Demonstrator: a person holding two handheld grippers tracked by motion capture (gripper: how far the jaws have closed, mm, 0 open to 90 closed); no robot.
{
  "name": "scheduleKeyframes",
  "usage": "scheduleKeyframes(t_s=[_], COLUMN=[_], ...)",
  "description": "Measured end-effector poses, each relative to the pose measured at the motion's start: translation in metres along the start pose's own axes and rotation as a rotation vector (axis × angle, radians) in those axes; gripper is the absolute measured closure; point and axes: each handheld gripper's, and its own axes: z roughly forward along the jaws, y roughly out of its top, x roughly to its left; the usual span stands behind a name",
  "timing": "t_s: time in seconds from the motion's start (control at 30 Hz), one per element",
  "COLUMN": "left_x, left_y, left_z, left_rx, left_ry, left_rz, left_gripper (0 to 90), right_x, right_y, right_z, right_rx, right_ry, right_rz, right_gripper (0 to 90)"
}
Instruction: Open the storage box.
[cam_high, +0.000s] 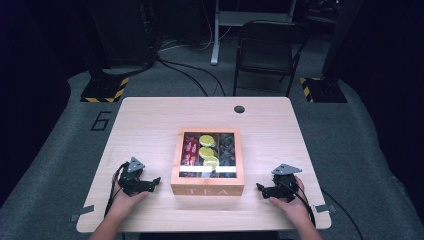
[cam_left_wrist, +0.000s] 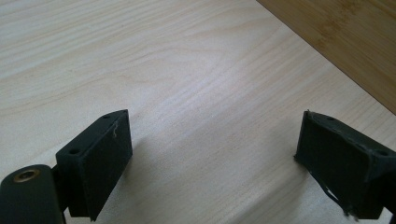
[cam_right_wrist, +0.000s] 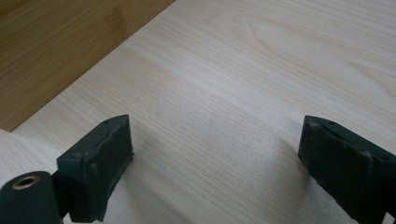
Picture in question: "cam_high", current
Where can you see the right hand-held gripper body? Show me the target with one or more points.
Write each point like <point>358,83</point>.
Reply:
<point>286,186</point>

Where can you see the black stand with striped base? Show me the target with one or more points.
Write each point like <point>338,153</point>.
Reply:
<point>325,90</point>
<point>103,88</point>

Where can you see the white desk frame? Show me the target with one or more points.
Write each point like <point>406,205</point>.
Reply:
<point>230,18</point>

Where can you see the person's right hand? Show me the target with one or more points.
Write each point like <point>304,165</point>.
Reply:
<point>296,210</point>

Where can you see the black folding chair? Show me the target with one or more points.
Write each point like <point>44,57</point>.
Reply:
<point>266,53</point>

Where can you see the yellow round capsule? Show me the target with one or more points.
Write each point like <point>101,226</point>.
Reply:
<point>211,161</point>
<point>207,140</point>
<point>206,152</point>

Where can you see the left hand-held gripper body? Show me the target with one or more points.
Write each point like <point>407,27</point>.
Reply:
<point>131,181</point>

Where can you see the wooden tea box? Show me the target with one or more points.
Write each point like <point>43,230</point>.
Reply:
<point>206,188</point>

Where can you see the person's left hand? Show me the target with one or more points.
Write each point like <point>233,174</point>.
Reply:
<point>125,205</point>

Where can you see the red stick packet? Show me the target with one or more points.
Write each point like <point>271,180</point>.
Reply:
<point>194,150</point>
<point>186,151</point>

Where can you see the grey tape strip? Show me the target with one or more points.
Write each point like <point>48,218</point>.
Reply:
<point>324,208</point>
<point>82,212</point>

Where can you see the dark tea packets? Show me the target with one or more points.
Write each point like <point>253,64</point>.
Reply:
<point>227,150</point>

